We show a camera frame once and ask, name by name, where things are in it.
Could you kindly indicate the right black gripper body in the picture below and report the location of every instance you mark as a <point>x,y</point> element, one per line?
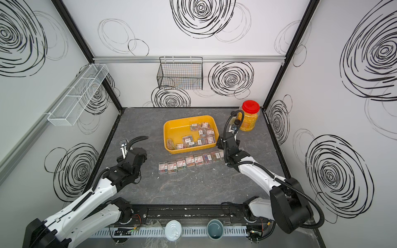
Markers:
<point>219,144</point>

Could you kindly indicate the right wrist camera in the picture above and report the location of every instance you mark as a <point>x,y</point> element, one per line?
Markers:
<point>235,126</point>

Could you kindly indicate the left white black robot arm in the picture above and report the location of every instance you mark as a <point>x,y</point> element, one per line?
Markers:
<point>92,211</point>

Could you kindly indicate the white slotted cable duct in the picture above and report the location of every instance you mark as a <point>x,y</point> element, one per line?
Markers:
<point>159,232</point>

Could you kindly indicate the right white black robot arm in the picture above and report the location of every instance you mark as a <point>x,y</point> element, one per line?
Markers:
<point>280,189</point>

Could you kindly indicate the black wire wall basket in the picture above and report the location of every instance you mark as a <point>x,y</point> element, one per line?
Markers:
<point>180,72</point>

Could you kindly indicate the grey green cup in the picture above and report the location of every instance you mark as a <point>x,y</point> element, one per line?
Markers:
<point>215,229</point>

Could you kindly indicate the yellow plastic storage tray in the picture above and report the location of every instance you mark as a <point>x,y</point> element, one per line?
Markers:
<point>179,128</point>

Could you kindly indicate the clear paper clip box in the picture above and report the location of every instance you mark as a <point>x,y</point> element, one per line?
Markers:
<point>207,158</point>
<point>221,153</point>
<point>163,167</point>
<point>215,155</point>
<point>190,161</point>
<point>181,164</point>
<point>199,160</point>
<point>172,167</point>

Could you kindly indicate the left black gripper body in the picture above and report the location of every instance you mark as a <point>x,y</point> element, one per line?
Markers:
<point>123,162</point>

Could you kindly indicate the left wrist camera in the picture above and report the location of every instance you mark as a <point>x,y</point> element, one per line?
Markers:
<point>123,145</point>

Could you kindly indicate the tilted paper clip box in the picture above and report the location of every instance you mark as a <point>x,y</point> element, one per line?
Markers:
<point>170,144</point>

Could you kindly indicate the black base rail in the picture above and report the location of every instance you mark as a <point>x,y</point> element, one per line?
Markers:
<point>217,212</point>

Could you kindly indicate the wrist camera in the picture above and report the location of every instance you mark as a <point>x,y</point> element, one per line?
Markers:
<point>235,126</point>
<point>123,145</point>

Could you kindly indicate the red lid corn jar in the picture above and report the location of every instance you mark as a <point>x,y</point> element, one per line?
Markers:
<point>251,109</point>

